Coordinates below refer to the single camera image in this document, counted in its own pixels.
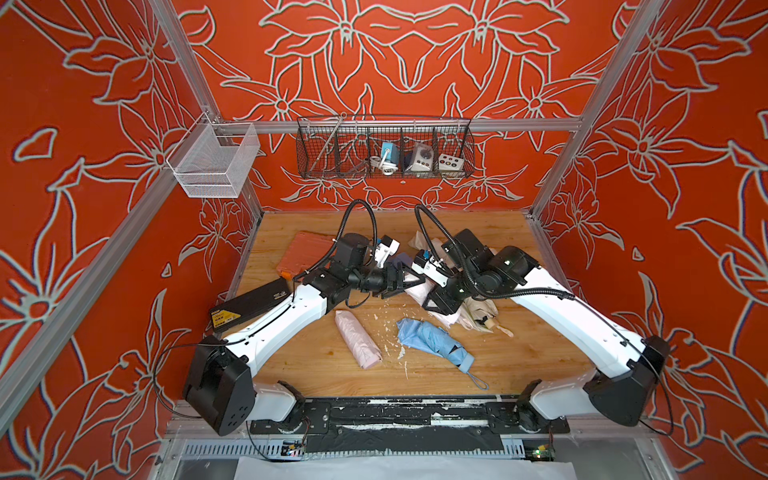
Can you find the blue umbrella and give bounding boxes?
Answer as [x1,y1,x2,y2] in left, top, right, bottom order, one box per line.
[397,318,489,391]
[388,252,413,270]

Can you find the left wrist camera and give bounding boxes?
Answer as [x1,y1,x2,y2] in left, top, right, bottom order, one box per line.
[374,235,400,269]

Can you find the blue umbrella front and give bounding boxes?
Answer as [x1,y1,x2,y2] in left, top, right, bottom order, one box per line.
[397,318,489,391]

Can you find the black box yellow label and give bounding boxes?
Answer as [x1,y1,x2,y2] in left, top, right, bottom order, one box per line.
[209,277,290,334]

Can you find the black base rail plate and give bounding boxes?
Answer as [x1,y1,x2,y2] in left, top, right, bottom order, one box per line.
[248,395,571,436]

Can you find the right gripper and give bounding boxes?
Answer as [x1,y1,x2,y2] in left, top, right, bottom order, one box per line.
[416,269,483,317]

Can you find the blue white device in basket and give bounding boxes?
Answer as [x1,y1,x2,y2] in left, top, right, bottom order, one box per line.
[369,142,400,176]

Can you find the beige umbrella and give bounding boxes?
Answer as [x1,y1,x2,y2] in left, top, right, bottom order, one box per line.
[408,231,453,266]
[464,298,514,338]

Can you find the blue umbrella back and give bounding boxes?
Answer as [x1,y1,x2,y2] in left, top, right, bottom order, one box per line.
[388,252,413,270]

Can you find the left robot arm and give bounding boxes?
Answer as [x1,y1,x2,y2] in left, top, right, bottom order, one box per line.
[182,224,427,436]

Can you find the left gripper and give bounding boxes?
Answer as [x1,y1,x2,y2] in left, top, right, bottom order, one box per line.
[348,264,425,297]

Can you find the pink umbrella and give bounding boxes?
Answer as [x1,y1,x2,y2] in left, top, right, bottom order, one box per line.
[405,279,435,306]
[335,310,382,370]

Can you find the white mesh wall basket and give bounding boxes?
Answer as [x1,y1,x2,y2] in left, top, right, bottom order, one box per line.
[167,124,261,199]

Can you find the black wire wall basket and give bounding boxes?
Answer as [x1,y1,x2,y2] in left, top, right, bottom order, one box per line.
[296,114,476,180]

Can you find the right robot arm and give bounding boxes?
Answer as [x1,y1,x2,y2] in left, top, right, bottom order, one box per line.
[411,229,670,433]

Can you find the white round-dial device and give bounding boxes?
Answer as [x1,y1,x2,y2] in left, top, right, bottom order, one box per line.
[405,143,435,173]

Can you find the white box with dots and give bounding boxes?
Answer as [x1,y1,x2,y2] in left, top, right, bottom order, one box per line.
[437,154,464,175]

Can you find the orange plastic tool case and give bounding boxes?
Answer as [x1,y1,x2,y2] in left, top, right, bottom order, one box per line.
[276,231,333,280]

